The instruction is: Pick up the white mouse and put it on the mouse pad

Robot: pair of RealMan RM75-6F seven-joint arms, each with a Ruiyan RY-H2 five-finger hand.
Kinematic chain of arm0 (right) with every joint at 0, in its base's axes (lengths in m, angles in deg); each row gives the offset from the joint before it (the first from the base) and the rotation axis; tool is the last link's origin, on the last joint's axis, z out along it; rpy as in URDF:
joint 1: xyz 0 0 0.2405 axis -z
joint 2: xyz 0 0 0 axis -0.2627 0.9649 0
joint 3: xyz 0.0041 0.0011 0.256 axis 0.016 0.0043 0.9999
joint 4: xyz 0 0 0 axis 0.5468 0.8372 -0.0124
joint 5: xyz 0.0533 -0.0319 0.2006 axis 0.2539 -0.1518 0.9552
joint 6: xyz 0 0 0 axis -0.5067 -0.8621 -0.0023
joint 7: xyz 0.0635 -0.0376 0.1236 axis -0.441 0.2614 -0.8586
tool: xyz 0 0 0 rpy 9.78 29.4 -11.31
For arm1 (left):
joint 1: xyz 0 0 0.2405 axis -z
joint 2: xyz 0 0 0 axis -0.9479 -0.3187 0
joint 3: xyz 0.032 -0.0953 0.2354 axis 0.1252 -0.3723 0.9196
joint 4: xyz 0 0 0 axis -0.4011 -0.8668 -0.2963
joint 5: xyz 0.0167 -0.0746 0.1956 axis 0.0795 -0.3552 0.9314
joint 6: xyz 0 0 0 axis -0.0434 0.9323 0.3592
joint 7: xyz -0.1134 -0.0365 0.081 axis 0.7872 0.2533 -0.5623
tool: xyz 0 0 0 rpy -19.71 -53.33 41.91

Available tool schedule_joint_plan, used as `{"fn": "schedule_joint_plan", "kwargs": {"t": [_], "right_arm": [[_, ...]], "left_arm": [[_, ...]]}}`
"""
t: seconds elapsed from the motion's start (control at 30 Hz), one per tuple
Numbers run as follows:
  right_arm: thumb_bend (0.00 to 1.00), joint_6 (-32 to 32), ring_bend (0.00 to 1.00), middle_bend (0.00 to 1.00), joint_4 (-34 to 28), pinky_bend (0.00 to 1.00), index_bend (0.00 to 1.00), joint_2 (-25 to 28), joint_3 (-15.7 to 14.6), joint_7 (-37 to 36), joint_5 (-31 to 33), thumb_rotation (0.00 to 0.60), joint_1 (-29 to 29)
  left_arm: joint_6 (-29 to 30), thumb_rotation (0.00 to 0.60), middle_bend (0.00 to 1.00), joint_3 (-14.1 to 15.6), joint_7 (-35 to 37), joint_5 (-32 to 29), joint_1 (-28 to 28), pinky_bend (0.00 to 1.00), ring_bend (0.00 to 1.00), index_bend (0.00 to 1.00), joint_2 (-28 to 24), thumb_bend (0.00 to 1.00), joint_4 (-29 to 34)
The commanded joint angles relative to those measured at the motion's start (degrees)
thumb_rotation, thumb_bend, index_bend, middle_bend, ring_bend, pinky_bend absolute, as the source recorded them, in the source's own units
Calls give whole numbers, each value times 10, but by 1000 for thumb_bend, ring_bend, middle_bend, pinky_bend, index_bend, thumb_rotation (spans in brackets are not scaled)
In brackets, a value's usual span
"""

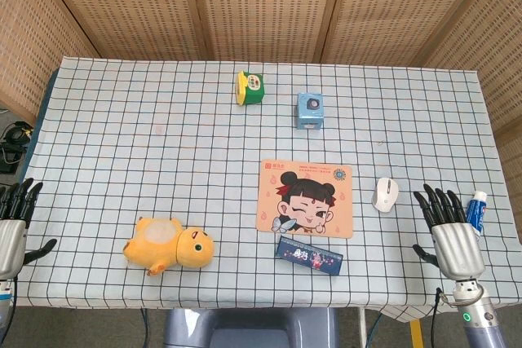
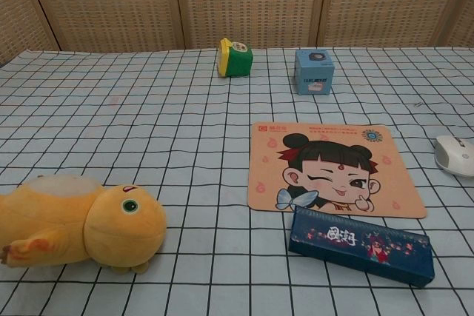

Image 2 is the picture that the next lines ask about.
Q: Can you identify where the woven bamboo folding screen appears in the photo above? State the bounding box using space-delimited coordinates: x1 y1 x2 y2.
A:
0 0 474 67

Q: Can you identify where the green and yellow box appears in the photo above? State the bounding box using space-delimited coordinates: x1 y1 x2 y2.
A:
217 37 254 78

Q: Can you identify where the white computer mouse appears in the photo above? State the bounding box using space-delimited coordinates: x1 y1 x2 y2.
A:
433 134 474 178

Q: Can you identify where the light blue box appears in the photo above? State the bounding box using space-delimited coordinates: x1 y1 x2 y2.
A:
294 48 336 95

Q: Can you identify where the dark blue pencil case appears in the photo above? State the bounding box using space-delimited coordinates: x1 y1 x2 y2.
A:
288 206 435 289

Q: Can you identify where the orange cartoon girl mouse pad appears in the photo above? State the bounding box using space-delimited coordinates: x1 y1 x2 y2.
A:
246 121 428 220

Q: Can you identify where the yellow plush toy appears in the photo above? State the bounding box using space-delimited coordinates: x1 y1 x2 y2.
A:
0 174 167 275

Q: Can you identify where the blue checkered tablecloth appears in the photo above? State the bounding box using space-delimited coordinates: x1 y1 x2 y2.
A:
0 46 474 316

